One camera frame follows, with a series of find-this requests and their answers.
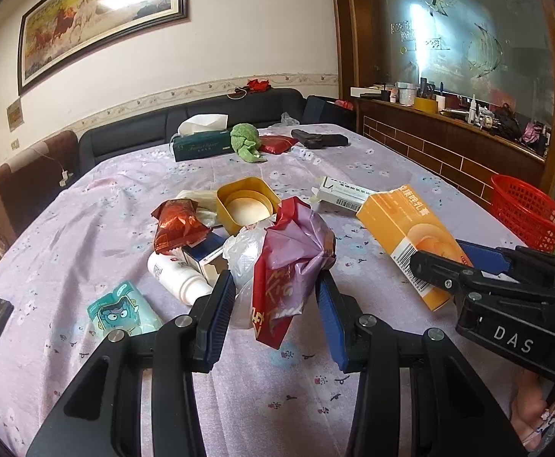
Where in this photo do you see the green cloth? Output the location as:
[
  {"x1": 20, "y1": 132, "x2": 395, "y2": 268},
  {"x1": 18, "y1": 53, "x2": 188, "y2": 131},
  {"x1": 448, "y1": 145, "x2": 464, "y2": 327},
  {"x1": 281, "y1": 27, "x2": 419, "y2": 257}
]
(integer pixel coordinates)
[{"x1": 230, "y1": 124, "x2": 269, "y2": 165}]

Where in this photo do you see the pink cloth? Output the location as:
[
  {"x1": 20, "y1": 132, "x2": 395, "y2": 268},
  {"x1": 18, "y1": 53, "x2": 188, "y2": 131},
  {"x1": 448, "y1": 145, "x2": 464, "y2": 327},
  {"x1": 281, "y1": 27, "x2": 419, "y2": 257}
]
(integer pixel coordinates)
[{"x1": 522, "y1": 121, "x2": 550, "y2": 147}]

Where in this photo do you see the cream plastic bag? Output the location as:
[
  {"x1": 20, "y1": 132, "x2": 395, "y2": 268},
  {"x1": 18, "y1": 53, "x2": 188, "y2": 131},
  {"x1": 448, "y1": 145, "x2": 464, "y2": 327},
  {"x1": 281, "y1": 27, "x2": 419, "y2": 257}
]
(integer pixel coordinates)
[{"x1": 176, "y1": 189, "x2": 219, "y2": 227}]

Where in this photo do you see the orange cardboard box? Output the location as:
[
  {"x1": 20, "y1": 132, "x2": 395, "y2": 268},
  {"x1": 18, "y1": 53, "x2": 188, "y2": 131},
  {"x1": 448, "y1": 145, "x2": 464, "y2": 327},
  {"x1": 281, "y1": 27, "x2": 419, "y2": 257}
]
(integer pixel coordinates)
[{"x1": 356, "y1": 185, "x2": 475, "y2": 312}]

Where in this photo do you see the black bag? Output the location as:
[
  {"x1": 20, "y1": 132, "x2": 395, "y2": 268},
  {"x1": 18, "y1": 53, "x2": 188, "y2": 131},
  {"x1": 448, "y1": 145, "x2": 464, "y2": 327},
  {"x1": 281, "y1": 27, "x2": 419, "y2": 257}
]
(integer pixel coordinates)
[{"x1": 302, "y1": 95, "x2": 357, "y2": 131}]

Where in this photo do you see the framed horse painting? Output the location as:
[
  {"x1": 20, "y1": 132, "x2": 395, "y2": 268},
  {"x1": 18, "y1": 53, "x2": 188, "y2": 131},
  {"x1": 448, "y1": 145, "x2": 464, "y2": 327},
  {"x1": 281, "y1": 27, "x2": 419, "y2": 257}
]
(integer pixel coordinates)
[{"x1": 17, "y1": 0, "x2": 190, "y2": 97}]

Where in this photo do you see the person's right forearm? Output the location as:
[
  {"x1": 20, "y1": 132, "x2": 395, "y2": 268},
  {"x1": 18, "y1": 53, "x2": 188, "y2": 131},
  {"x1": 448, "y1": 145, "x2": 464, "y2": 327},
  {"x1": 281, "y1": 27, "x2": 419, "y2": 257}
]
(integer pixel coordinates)
[{"x1": 513, "y1": 374, "x2": 552, "y2": 443}]

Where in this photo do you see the black toy gun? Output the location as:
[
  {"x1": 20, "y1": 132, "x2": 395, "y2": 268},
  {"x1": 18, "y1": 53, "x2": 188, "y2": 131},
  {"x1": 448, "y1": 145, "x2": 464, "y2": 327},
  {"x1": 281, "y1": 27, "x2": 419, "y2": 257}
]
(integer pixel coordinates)
[{"x1": 291, "y1": 128, "x2": 349, "y2": 150}]

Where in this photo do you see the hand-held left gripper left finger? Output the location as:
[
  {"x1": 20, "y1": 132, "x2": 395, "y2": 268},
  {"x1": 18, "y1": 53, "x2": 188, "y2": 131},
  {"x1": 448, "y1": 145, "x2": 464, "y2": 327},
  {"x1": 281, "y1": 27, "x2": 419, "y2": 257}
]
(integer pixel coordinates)
[{"x1": 26, "y1": 269, "x2": 237, "y2": 457}]

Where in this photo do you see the brown armchair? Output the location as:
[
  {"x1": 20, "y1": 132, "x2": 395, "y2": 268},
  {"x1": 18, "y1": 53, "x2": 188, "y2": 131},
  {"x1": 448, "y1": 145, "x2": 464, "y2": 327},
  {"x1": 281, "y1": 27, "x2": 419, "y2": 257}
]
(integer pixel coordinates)
[{"x1": 0, "y1": 129, "x2": 80, "y2": 291}]

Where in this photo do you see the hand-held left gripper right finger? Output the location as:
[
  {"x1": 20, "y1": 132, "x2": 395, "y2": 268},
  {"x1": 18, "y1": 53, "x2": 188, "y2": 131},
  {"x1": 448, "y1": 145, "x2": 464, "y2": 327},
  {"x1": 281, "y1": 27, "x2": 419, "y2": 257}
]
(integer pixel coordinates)
[{"x1": 314, "y1": 271, "x2": 528, "y2": 457}]

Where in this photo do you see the teal cartoon packet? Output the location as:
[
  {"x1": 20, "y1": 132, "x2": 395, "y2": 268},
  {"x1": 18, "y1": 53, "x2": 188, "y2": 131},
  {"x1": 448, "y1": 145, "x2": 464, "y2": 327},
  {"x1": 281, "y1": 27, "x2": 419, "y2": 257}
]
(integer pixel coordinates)
[{"x1": 87, "y1": 282, "x2": 164, "y2": 336}]

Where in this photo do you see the green tissue box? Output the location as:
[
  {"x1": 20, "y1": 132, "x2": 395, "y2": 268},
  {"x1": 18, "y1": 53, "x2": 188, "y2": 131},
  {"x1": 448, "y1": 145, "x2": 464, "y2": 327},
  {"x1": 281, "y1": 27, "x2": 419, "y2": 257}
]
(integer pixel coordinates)
[{"x1": 170, "y1": 114, "x2": 234, "y2": 163}]

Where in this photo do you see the small wall plaque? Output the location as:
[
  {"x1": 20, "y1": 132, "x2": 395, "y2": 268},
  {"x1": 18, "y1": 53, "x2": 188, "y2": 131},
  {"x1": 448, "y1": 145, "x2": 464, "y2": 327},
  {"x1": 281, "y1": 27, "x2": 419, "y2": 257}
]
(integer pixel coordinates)
[{"x1": 7, "y1": 97, "x2": 25, "y2": 131}]

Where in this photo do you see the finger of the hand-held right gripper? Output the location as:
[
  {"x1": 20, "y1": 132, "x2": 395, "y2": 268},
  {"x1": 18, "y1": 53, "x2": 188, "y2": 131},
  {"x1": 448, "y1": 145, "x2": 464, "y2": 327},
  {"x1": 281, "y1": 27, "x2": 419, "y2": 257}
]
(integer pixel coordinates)
[
  {"x1": 409, "y1": 250, "x2": 555, "y2": 303},
  {"x1": 457, "y1": 239, "x2": 555, "y2": 292}
]

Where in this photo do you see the white plastic bag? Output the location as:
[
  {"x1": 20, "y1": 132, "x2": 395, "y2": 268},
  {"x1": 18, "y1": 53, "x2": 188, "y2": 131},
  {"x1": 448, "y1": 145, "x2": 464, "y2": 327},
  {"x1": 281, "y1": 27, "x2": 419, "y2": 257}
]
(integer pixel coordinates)
[{"x1": 270, "y1": 112, "x2": 302, "y2": 129}]

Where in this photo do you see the red plastic basket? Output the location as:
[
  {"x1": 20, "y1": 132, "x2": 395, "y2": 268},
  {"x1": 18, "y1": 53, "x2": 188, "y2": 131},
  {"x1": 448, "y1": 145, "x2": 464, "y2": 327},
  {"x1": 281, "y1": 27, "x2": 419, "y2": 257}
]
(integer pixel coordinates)
[{"x1": 491, "y1": 174, "x2": 555, "y2": 254}]

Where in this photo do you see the wooden glass partition cabinet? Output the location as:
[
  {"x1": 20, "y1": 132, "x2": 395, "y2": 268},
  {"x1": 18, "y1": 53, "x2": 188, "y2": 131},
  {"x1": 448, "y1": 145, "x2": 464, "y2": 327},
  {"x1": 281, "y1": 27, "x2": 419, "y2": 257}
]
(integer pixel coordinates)
[{"x1": 329, "y1": 0, "x2": 555, "y2": 210}]

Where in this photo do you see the red brown snack wrapper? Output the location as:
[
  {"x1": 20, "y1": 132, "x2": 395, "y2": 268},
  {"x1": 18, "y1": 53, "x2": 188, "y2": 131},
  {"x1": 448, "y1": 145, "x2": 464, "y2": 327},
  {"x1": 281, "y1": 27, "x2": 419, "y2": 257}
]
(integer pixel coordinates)
[{"x1": 152, "y1": 198, "x2": 213, "y2": 255}]

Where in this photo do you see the black sofa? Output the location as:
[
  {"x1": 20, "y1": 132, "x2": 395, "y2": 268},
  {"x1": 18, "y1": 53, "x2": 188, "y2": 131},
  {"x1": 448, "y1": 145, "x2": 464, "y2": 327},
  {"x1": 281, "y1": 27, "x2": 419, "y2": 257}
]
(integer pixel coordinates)
[{"x1": 78, "y1": 86, "x2": 307, "y2": 177}]

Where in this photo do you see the black handbag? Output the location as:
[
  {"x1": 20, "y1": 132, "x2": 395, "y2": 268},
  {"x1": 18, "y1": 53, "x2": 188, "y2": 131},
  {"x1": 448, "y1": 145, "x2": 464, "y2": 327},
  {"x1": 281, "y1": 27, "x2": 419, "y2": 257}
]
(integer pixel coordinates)
[{"x1": 494, "y1": 104, "x2": 522, "y2": 140}]

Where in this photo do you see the clear plastic bag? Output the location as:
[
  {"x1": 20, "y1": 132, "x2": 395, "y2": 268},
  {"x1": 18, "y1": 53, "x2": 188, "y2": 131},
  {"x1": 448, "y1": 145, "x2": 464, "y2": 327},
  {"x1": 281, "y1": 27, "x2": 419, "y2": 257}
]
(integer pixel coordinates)
[{"x1": 222, "y1": 221, "x2": 271, "y2": 331}]

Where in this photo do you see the yellow plastic container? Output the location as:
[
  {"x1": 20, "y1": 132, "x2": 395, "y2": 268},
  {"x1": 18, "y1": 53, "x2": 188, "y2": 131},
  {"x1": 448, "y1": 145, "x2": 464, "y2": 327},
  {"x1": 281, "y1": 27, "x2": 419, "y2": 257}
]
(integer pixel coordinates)
[{"x1": 216, "y1": 177, "x2": 281, "y2": 236}]

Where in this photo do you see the white plastic bottle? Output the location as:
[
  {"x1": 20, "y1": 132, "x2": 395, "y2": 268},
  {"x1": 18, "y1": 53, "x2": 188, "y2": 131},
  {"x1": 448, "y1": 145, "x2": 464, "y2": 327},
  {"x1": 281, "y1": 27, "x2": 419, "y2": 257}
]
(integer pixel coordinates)
[{"x1": 147, "y1": 251, "x2": 214, "y2": 306}]

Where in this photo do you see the red flat packet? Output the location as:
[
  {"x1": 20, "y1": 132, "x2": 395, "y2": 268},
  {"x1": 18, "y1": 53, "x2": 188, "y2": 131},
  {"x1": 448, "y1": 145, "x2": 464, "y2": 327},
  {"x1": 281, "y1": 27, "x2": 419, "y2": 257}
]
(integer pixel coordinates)
[{"x1": 258, "y1": 134, "x2": 299, "y2": 155}]

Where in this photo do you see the white medicine box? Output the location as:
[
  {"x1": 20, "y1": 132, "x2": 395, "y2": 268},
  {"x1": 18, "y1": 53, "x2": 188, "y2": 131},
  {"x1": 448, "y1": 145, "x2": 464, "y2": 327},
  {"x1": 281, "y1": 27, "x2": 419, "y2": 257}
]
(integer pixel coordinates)
[{"x1": 316, "y1": 176, "x2": 378, "y2": 213}]

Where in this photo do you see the blue white small box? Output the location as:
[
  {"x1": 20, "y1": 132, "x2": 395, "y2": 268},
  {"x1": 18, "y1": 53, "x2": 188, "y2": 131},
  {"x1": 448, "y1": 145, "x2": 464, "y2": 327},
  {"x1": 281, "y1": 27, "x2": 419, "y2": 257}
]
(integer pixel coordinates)
[{"x1": 182, "y1": 232, "x2": 230, "y2": 286}]

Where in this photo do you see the red purple plastic bag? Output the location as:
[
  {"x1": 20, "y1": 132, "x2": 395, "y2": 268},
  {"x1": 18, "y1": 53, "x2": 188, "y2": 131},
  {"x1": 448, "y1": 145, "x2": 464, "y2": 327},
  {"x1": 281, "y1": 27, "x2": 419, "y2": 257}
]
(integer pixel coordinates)
[{"x1": 253, "y1": 196, "x2": 337, "y2": 349}]

